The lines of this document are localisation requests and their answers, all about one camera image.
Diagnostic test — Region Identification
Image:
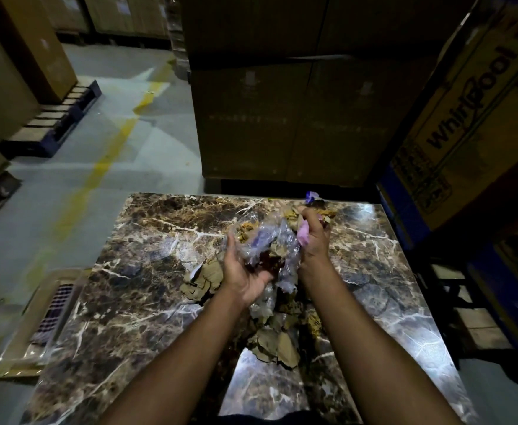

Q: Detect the blue pallet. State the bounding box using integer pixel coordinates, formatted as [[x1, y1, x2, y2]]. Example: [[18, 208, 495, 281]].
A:
[[0, 79, 102, 159]]

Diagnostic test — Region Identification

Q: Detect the person's left hand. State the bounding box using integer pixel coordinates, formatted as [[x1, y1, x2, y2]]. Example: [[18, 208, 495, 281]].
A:
[[221, 232, 276, 308]]

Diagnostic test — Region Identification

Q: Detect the person's right hand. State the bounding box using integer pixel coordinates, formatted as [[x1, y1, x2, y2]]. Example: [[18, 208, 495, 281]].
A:
[[295, 204, 333, 284]]

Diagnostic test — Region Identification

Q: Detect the person's right forearm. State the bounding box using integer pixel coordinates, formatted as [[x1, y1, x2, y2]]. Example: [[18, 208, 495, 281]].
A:
[[299, 260, 463, 425]]

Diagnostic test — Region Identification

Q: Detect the grey wrapped pallet load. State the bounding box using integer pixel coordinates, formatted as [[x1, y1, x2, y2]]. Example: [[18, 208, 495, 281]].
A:
[[166, 0, 192, 83]]

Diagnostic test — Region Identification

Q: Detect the beige background cardboard box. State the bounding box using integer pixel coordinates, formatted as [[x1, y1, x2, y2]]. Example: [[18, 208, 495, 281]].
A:
[[126, 0, 169, 38], [39, 0, 91, 34], [84, 0, 134, 36]]

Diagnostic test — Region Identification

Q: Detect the large dark cardboard box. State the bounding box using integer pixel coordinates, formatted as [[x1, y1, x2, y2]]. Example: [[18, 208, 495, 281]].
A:
[[190, 57, 437, 189], [179, 0, 481, 69]]

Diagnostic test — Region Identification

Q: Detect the person's left forearm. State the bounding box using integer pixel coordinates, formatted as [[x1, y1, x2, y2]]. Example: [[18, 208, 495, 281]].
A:
[[99, 287, 260, 425]]

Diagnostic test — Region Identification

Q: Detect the marble pattern table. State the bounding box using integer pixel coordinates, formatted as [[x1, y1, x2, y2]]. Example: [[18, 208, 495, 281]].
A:
[[19, 192, 481, 425]]

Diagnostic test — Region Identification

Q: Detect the wooden pallet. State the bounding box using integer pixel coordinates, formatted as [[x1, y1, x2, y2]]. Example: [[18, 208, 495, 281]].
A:
[[427, 260, 515, 355]]

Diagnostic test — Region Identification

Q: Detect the brown cardboard box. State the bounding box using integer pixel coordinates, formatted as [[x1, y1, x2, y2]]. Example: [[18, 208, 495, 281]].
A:
[[0, 0, 78, 104]]

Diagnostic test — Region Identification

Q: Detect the clear bubble wrap sheet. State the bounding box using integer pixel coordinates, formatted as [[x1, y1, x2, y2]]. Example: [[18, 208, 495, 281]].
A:
[[223, 212, 304, 319]]

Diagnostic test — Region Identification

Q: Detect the checked cloth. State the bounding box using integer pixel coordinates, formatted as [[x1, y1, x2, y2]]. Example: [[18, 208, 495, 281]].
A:
[[30, 283, 76, 346]]

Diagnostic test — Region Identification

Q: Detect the pile of cardboard and paper scraps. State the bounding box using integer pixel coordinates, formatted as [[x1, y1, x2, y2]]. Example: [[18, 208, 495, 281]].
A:
[[179, 203, 339, 370]]

